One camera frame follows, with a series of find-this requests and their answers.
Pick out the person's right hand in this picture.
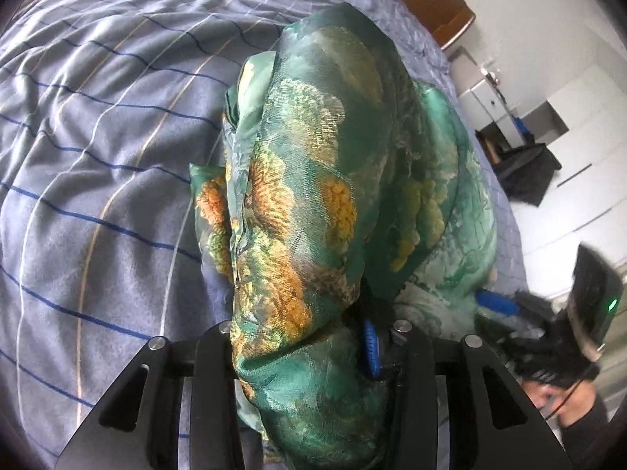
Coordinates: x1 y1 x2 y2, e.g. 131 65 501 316
525 383 570 418

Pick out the black cable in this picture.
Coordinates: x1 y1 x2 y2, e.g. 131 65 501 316
547 374 591 422

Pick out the blue striped bed sheet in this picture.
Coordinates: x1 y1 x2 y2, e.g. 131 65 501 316
0 0 531 470

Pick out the blue item on desk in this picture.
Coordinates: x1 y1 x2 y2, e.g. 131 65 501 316
509 112 533 141

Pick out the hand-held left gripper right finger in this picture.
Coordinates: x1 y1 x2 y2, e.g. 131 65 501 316
360 316 574 470

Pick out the green floral garment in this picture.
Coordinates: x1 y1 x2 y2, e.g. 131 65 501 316
188 2 499 464

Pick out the wooden headboard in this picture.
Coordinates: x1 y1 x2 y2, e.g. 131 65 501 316
313 0 477 52

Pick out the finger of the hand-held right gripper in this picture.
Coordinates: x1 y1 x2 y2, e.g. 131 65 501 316
476 289 549 320

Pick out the white nightstand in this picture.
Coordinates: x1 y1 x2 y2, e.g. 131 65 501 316
449 46 526 154

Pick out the black bag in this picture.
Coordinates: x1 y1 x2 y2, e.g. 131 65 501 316
491 142 564 207

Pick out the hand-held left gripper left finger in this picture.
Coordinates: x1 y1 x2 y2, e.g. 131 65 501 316
54 320 242 470

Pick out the wooden chair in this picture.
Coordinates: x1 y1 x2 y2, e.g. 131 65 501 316
481 130 507 166

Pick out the white wardrobe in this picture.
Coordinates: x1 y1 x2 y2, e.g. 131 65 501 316
509 56 627 300

